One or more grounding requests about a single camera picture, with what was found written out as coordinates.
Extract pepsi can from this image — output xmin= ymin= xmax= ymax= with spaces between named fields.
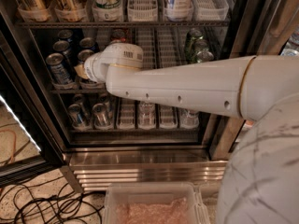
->
xmin=78 ymin=49 xmax=94 ymax=63
xmin=58 ymin=29 xmax=74 ymax=44
xmin=46 ymin=52 xmax=73 ymax=85
xmin=79 ymin=37 xmax=99 ymax=52
xmin=52 ymin=40 xmax=76 ymax=66

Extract silver can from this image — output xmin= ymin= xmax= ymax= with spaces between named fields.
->
xmin=93 ymin=104 xmax=110 ymax=127
xmin=67 ymin=104 xmax=87 ymax=127

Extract left clear plastic bin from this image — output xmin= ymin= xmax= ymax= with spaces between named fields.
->
xmin=103 ymin=182 xmax=210 ymax=224

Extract green soda can rear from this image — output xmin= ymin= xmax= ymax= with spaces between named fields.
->
xmin=184 ymin=28 xmax=203 ymax=61

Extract bottom left silver can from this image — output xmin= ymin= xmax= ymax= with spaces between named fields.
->
xmin=67 ymin=104 xmax=87 ymax=127

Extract right fridge glass door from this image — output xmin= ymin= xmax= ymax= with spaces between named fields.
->
xmin=208 ymin=0 xmax=299 ymax=161

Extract water bottle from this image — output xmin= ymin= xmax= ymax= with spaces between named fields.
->
xmin=138 ymin=102 xmax=156 ymax=130
xmin=180 ymin=109 xmax=199 ymax=129

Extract green soda can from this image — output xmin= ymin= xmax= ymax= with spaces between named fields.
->
xmin=184 ymin=28 xmax=203 ymax=61
xmin=195 ymin=50 xmax=214 ymax=63
xmin=192 ymin=39 xmax=209 ymax=60

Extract orange floor cable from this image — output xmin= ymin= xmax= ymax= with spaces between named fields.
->
xmin=0 ymin=123 xmax=18 ymax=167

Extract green soda can middle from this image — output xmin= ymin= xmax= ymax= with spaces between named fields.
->
xmin=192 ymin=39 xmax=209 ymax=60

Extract open fridge door left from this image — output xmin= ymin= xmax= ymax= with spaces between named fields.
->
xmin=0 ymin=16 xmax=63 ymax=188

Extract left water bottle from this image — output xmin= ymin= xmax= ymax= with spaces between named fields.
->
xmin=138 ymin=102 xmax=156 ymax=130

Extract orange soda can rear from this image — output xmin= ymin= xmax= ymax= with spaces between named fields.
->
xmin=110 ymin=29 xmax=127 ymax=42

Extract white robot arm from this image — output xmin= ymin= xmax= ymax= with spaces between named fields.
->
xmin=83 ymin=43 xmax=299 ymax=224

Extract green soda can front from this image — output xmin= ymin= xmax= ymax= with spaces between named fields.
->
xmin=195 ymin=50 xmax=214 ymax=63

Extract right clear plastic bin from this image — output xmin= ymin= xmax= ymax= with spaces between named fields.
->
xmin=200 ymin=182 xmax=221 ymax=224

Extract black floor cables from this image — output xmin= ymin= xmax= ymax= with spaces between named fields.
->
xmin=0 ymin=175 xmax=104 ymax=224

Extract clear plastic bin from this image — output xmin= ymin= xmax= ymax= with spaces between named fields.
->
xmin=200 ymin=182 xmax=221 ymax=224
xmin=103 ymin=182 xmax=210 ymax=224

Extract right water bottle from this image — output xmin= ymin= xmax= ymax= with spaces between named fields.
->
xmin=180 ymin=109 xmax=199 ymax=129

